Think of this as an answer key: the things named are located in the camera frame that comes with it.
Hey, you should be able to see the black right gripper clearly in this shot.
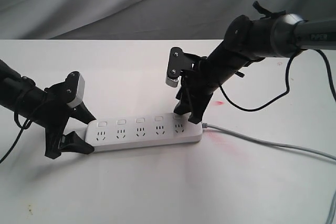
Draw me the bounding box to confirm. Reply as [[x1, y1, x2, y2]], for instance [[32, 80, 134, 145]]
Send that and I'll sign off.
[[173, 53, 221, 124]]

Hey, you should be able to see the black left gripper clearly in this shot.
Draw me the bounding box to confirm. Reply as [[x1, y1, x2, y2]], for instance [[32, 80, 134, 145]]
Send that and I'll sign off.
[[45, 81, 96, 159]]

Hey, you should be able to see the white five-outlet power strip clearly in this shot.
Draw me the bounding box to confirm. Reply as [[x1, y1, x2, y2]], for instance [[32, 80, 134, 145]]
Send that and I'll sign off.
[[85, 113, 203, 153]]

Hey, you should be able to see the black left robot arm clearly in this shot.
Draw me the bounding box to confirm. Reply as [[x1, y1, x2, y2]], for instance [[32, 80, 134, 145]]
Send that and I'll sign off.
[[1, 61, 96, 159]]

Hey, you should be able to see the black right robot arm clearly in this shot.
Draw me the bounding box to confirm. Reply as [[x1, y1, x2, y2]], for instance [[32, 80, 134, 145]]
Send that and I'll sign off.
[[166, 2, 335, 124]]

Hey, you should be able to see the grey backdrop cloth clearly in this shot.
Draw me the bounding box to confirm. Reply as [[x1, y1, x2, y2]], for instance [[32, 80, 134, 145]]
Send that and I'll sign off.
[[1, 0, 335, 40]]

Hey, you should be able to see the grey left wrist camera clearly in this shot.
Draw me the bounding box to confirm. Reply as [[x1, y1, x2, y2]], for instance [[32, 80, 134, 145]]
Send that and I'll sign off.
[[64, 71, 85, 108]]

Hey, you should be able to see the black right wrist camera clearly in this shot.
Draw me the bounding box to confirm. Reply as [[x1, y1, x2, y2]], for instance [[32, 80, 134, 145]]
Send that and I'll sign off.
[[165, 47, 184, 88]]

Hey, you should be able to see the grey power cord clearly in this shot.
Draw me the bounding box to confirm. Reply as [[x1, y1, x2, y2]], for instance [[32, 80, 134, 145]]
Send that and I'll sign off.
[[202, 122, 336, 224]]

